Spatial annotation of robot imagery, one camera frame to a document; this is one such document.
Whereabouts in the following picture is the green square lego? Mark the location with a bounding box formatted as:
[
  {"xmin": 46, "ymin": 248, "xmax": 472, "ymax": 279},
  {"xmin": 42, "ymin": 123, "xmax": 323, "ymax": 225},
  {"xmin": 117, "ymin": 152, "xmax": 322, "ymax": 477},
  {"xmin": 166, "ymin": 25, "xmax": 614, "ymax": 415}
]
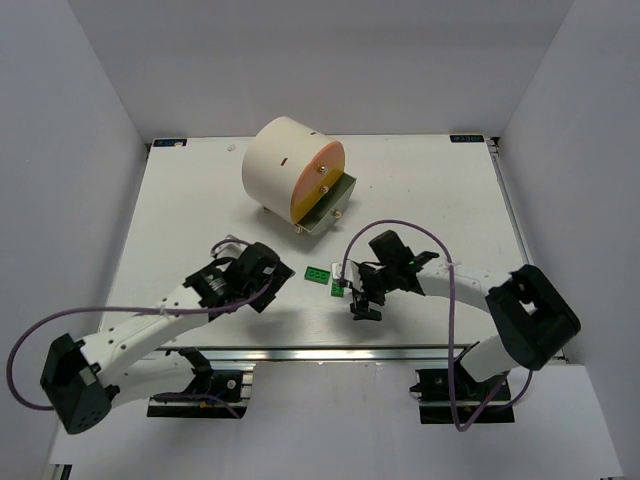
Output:
[{"xmin": 330, "ymin": 281, "xmax": 345, "ymax": 298}]

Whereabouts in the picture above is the green long lego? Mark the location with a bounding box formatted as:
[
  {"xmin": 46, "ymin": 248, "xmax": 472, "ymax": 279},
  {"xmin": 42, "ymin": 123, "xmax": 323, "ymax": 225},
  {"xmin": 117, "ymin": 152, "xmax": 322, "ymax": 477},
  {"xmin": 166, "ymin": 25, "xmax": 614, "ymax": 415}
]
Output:
[{"xmin": 304, "ymin": 266, "xmax": 331, "ymax": 285}]

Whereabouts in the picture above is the yellow drawer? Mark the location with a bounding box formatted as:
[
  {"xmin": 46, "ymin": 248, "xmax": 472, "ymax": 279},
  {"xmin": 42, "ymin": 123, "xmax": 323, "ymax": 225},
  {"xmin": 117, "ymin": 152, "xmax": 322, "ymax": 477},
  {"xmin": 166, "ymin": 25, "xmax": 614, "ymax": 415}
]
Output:
[{"xmin": 290, "ymin": 169, "xmax": 343, "ymax": 223}]

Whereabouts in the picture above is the cream round drawer cabinet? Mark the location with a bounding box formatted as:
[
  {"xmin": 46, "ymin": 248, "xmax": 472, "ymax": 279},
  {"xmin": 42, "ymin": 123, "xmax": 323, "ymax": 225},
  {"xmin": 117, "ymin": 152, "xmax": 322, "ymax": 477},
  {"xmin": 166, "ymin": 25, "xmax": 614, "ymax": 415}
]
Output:
[{"xmin": 241, "ymin": 116, "xmax": 337, "ymax": 231}]

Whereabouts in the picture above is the orange top drawer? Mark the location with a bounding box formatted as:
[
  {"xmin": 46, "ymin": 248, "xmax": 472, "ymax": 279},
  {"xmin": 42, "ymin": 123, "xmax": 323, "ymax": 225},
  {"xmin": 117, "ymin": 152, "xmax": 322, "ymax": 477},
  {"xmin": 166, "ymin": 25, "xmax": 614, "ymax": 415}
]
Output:
[{"xmin": 295, "ymin": 141, "xmax": 345, "ymax": 196}]

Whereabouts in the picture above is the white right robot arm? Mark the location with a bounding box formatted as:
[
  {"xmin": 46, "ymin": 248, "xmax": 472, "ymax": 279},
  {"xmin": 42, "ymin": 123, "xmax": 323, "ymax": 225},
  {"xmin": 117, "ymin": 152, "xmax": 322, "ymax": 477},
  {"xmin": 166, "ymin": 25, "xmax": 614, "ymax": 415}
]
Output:
[{"xmin": 332, "ymin": 230, "xmax": 581, "ymax": 384}]

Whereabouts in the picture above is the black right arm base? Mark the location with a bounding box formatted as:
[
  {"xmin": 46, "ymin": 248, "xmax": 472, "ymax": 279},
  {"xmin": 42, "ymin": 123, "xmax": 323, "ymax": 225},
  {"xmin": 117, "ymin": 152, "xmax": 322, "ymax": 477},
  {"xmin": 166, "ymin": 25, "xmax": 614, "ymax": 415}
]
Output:
[{"xmin": 409, "ymin": 368, "xmax": 515, "ymax": 425}]

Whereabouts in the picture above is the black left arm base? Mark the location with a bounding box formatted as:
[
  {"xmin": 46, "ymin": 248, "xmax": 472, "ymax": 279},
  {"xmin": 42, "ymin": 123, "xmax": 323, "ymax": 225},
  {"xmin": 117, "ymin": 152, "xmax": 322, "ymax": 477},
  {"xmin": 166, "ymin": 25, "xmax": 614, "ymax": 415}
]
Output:
[{"xmin": 147, "ymin": 347, "xmax": 252, "ymax": 420}]

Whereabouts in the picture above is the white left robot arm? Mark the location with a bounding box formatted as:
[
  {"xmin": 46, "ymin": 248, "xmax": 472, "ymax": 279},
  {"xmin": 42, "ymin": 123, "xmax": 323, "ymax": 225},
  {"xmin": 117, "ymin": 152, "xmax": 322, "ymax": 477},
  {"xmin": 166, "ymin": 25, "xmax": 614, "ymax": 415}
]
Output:
[{"xmin": 40, "ymin": 242, "xmax": 295, "ymax": 435}]

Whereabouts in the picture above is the blue label sticker right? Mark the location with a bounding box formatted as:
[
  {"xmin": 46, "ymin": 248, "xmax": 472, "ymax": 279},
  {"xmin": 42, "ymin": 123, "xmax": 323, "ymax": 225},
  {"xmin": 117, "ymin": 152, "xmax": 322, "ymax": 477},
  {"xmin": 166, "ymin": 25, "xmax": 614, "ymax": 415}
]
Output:
[{"xmin": 449, "ymin": 134, "xmax": 485, "ymax": 143}]

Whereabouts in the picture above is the blue label sticker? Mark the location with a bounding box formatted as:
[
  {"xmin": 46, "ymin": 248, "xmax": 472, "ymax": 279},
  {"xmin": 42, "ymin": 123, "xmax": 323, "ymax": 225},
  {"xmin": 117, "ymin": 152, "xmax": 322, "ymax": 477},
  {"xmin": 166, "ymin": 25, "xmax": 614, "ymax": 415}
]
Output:
[
  {"xmin": 449, "ymin": 134, "xmax": 485, "ymax": 143},
  {"xmin": 151, "ymin": 138, "xmax": 187, "ymax": 148}
]

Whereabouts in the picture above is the blue label sticker left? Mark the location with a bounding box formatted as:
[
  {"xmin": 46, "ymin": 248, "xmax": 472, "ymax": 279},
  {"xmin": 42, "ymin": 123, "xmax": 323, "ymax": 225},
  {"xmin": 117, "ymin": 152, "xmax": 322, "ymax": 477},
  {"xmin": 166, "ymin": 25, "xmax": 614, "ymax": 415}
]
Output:
[{"xmin": 151, "ymin": 138, "xmax": 187, "ymax": 148}]

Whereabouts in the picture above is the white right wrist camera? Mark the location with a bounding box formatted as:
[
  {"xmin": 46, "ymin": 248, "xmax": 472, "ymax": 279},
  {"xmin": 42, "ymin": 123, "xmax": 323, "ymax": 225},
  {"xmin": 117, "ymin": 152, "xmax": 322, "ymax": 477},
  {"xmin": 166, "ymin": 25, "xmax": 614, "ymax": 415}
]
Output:
[{"xmin": 331, "ymin": 260, "xmax": 362, "ymax": 291}]

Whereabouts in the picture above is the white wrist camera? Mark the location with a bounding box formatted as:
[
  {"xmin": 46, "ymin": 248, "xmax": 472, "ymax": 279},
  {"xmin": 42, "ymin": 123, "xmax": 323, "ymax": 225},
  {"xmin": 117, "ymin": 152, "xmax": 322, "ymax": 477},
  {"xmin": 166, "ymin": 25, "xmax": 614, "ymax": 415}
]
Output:
[
  {"xmin": 210, "ymin": 235, "xmax": 242, "ymax": 258},
  {"xmin": 331, "ymin": 260, "xmax": 362, "ymax": 291}
]

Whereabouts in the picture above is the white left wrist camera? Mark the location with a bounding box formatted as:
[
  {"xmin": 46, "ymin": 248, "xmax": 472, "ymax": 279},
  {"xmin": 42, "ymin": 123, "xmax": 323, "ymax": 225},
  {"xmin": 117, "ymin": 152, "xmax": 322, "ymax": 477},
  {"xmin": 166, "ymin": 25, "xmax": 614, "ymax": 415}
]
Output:
[{"xmin": 210, "ymin": 235, "xmax": 242, "ymax": 258}]

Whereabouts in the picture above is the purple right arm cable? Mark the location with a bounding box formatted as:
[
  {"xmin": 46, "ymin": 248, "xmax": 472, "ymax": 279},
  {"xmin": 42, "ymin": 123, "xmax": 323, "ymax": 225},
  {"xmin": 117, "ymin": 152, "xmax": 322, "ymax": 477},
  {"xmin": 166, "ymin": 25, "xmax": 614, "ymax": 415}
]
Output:
[{"xmin": 341, "ymin": 219, "xmax": 534, "ymax": 432}]

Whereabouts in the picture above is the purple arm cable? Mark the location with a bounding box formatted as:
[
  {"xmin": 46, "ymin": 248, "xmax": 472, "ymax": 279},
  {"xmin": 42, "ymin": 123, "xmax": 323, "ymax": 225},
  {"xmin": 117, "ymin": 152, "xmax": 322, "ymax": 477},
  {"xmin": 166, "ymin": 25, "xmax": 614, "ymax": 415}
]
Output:
[
  {"xmin": 5, "ymin": 238, "xmax": 274, "ymax": 411},
  {"xmin": 341, "ymin": 219, "xmax": 534, "ymax": 432}
]

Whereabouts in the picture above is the aluminium front rail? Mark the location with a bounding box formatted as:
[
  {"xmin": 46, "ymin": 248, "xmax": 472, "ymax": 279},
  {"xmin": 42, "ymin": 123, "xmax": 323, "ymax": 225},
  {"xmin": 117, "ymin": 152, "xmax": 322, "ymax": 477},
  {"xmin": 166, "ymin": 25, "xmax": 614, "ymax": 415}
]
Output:
[{"xmin": 135, "ymin": 346, "xmax": 448, "ymax": 362}]

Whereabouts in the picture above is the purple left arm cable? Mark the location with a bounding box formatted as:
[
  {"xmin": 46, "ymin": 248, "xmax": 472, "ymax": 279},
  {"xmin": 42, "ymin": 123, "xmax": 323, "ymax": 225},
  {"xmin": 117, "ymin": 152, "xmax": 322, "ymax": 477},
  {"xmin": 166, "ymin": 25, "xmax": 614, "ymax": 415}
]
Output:
[{"xmin": 5, "ymin": 238, "xmax": 274, "ymax": 411}]

